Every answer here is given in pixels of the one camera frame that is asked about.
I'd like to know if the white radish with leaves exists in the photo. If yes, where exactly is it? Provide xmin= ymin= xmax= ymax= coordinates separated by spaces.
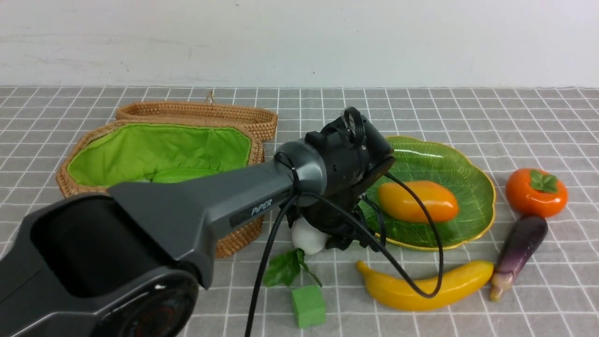
xmin=263 ymin=218 xmax=328 ymax=286

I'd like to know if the orange yellow mango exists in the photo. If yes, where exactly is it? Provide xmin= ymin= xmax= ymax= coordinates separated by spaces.
xmin=377 ymin=181 xmax=460 ymax=223

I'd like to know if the grey checked tablecloth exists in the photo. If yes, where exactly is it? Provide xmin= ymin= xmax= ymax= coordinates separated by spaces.
xmin=0 ymin=86 xmax=598 ymax=337

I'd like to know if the green foam cube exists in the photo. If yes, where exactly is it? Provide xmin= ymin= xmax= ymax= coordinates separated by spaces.
xmin=292 ymin=285 xmax=327 ymax=329

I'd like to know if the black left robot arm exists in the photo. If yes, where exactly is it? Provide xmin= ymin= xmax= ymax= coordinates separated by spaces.
xmin=0 ymin=108 xmax=395 ymax=337

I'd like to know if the woven wicker basket lid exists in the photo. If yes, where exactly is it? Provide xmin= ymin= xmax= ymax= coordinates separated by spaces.
xmin=116 ymin=92 xmax=278 ymax=141

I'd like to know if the green glass leaf plate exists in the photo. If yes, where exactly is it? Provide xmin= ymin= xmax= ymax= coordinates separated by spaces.
xmin=366 ymin=136 xmax=496 ymax=251

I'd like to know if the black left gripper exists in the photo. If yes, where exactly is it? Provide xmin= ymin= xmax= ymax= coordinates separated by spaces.
xmin=286 ymin=107 xmax=395 ymax=251

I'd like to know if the purple eggplant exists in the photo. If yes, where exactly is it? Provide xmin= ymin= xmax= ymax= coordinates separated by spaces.
xmin=489 ymin=215 xmax=548 ymax=301

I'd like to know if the yellow banana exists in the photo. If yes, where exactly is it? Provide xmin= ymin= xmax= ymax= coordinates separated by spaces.
xmin=356 ymin=260 xmax=494 ymax=311

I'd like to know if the woven wicker basket green lining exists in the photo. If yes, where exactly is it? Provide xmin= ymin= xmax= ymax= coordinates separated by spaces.
xmin=56 ymin=119 xmax=264 ymax=197

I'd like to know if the orange persimmon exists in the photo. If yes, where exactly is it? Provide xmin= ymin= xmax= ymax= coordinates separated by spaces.
xmin=505 ymin=167 xmax=569 ymax=218

